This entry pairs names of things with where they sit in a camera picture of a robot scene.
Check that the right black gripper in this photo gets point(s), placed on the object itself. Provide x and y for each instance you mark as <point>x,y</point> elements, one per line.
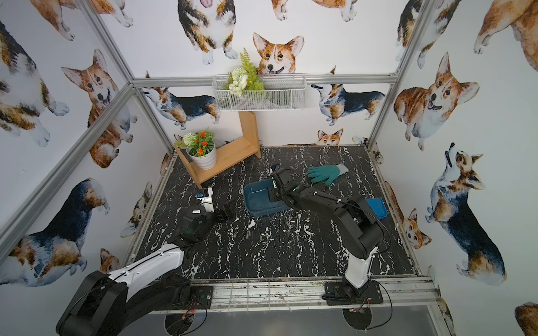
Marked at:
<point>279,182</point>

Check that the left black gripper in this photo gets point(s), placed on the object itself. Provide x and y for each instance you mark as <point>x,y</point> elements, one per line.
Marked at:
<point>225,211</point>

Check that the teal plastic storage box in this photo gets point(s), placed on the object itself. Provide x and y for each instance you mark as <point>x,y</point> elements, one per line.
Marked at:
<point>257,199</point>

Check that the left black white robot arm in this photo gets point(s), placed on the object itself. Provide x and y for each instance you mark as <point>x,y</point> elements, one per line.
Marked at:
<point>105,304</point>

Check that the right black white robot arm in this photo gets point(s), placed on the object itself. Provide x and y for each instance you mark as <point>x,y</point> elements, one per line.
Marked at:
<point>360,229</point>

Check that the green work glove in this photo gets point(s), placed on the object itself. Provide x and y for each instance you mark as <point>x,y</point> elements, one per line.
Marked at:
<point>326,174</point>

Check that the wooden shelf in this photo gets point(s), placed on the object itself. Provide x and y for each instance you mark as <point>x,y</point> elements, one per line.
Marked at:
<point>230,154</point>

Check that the white pot with flowers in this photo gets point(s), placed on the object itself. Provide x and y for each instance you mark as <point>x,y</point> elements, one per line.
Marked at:
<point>200,146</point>

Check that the blue plastic dustpan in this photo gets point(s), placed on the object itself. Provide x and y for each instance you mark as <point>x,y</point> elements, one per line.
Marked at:
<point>377,205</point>

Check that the green white artificial plant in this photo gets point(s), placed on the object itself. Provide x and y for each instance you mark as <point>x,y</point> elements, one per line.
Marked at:
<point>244,78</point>

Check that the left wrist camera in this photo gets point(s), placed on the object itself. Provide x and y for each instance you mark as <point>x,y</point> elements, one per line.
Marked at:
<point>205,198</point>

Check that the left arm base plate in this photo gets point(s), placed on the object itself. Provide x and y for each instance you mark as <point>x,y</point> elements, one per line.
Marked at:
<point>189,297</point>

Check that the white wire basket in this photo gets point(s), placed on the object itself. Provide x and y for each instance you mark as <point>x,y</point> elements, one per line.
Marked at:
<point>278,93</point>

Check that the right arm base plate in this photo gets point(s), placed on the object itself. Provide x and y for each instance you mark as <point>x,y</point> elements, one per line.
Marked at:
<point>340,293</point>

